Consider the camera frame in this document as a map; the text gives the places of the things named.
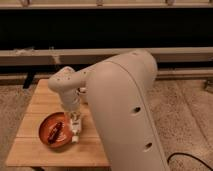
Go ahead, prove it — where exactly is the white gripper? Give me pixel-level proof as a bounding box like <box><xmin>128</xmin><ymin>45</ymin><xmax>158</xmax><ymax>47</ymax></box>
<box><xmin>60</xmin><ymin>90</ymin><xmax>80</xmax><ymax>112</ymax></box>

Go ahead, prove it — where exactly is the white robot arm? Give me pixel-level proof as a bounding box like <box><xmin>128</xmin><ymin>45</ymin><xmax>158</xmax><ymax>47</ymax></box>
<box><xmin>48</xmin><ymin>50</ymin><xmax>170</xmax><ymax>171</ymax></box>

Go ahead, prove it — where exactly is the dark red item in bowl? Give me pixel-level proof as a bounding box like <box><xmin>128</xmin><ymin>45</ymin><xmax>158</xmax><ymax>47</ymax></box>
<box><xmin>48</xmin><ymin>122</ymin><xmax>63</xmax><ymax>144</ymax></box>

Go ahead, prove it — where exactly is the long wooden bench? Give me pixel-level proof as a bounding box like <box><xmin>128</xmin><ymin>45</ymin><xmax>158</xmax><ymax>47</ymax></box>
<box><xmin>0</xmin><ymin>47</ymin><xmax>213</xmax><ymax>66</ymax></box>

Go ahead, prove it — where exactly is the black cable on floor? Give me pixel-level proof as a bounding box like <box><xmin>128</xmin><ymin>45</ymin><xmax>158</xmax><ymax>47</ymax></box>
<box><xmin>167</xmin><ymin>152</ymin><xmax>213</xmax><ymax>171</ymax></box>

